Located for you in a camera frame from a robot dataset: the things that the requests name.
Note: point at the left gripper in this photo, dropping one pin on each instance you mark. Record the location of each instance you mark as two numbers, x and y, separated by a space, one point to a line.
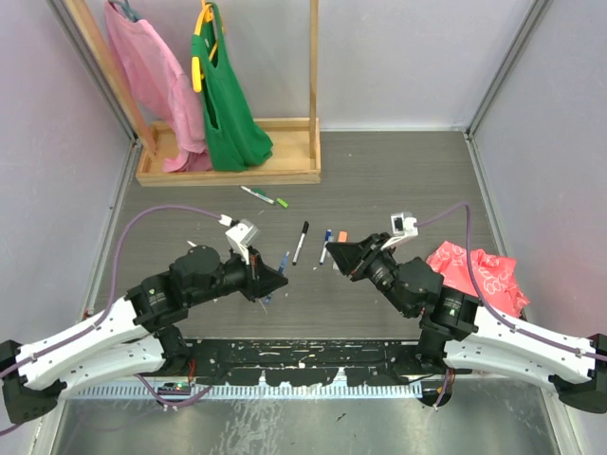
260 278

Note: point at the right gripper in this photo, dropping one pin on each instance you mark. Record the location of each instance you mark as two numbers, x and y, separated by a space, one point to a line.
354 258

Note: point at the blue pen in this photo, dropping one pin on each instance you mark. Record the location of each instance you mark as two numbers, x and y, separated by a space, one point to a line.
281 271

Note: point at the orange highlighter cap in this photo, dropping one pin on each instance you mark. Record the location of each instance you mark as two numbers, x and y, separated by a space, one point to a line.
342 234

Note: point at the white pen black tip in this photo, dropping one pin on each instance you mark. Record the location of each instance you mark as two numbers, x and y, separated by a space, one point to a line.
324 253

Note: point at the black white marker pen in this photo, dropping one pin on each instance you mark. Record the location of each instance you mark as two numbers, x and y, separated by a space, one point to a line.
300 243

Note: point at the wooden clothes rack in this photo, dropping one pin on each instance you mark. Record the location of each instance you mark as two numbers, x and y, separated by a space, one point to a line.
296 151

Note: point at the green tank top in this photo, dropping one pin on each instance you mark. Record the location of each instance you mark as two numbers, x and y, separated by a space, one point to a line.
235 142

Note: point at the red patterned cloth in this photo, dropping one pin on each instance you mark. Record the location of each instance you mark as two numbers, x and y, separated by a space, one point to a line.
494 274

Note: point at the pink shirt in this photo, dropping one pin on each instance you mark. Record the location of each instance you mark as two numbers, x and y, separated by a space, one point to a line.
158 82

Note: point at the yellow hanger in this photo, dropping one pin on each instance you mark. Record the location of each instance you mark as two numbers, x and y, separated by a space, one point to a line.
208 49

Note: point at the blue grey hanger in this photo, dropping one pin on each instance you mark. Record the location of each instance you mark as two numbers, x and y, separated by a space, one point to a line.
128 12

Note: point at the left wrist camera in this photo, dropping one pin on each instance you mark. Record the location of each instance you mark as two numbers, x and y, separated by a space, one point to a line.
240 235

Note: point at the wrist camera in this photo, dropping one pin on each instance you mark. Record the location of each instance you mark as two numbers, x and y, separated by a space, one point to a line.
404 229
240 235

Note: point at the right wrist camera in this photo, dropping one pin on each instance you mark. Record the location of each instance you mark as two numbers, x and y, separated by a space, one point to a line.
404 229

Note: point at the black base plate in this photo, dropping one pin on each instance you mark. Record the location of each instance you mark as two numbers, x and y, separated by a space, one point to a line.
245 362

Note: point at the grey slotted cable duct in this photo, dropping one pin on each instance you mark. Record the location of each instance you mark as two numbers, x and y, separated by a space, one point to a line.
132 390

